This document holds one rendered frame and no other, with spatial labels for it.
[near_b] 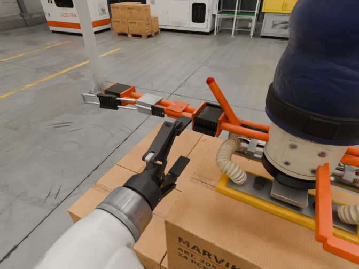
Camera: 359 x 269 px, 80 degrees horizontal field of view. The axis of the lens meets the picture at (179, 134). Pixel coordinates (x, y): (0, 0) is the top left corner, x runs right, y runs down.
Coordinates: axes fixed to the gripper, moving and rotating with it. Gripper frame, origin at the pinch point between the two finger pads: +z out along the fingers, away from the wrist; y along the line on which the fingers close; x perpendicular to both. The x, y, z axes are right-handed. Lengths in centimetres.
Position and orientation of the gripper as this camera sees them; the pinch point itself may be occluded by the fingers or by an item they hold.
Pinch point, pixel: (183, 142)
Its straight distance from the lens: 54.4
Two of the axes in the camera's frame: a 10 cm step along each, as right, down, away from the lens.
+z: 4.6, -5.2, 7.1
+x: 8.9, 2.8, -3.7
